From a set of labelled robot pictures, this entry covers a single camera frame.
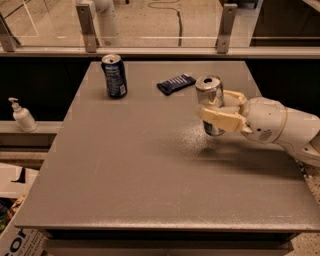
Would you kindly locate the metal railing beam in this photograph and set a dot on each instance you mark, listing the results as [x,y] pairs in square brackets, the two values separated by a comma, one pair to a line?
[172,52]

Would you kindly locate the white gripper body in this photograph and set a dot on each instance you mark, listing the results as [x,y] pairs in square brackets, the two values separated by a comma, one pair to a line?
[266,120]

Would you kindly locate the dark blue snack wrapper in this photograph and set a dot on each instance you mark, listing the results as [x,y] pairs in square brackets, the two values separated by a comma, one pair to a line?
[175,84]

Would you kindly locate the white cardboard box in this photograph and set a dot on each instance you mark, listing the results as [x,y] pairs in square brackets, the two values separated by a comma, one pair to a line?
[15,183]

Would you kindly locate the blue soda can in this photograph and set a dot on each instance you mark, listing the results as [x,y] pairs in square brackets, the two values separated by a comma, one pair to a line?
[114,71]

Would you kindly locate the silver redbull can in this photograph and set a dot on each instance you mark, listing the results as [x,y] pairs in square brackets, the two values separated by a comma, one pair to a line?
[209,90]

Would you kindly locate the far left railing bracket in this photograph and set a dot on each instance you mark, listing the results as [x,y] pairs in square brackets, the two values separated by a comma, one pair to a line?
[8,41]

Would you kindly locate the right metal railing bracket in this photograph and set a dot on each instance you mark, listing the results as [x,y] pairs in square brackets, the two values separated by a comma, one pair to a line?
[226,26]

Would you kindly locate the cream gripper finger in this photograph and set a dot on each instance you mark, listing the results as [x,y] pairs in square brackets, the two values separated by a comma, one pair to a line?
[234,98]
[230,122]

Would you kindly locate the left metal railing bracket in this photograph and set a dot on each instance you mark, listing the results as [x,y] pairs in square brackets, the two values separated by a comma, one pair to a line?
[86,12]

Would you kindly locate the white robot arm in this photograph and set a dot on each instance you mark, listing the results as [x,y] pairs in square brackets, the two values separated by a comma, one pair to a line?
[300,136]

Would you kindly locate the white pump dispenser bottle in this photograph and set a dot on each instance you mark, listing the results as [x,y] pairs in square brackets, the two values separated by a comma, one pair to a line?
[22,116]

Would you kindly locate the metal railing bracket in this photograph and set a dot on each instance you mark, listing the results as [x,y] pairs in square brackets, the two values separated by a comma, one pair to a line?
[86,12]
[226,26]

